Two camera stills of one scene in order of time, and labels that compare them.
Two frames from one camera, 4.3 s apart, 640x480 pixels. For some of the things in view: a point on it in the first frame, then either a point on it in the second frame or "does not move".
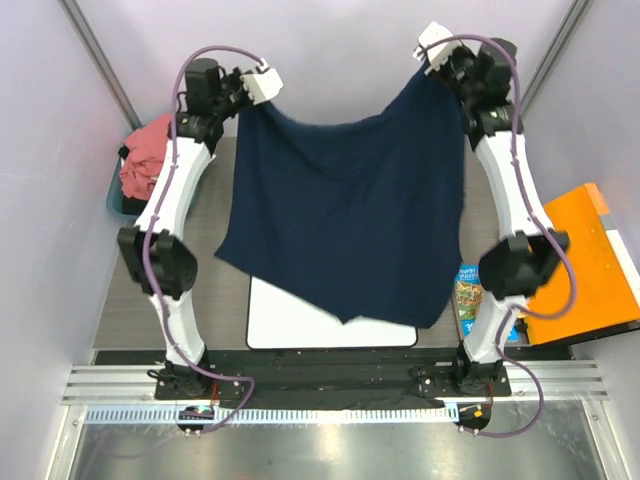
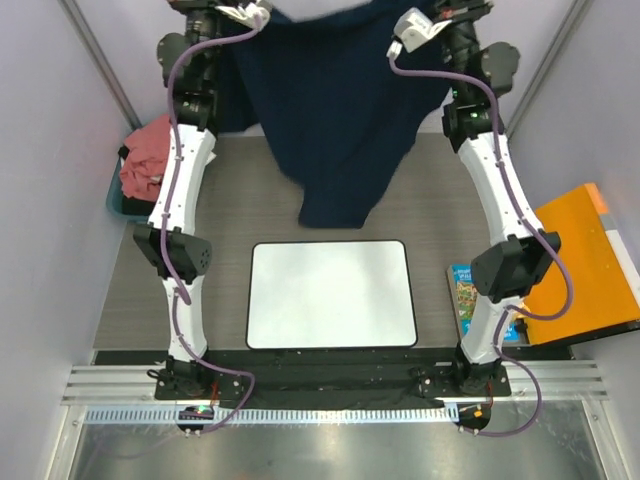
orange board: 606,294 does not move
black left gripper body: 233,97 -> 203,20
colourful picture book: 468,291 does not move
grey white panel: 623,257 does not move
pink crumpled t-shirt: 144,148 does not move
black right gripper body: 457,73 -> 458,39
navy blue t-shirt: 359,222 -> 341,124
